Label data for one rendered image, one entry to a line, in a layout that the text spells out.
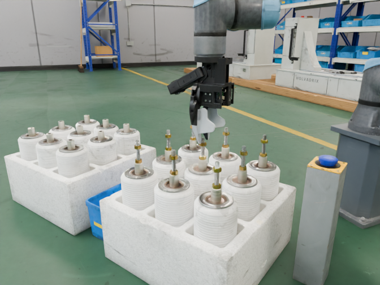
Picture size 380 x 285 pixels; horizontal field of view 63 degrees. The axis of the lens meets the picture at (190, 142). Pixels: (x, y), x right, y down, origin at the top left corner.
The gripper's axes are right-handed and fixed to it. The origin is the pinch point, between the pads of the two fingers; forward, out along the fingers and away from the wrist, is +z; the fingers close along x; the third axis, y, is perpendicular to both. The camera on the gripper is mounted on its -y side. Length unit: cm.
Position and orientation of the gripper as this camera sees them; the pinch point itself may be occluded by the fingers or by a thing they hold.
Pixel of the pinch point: (201, 135)
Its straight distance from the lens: 79.6
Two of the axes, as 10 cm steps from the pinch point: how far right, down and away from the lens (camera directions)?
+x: 5.3, -2.7, 8.1
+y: 8.5, 1.6, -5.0
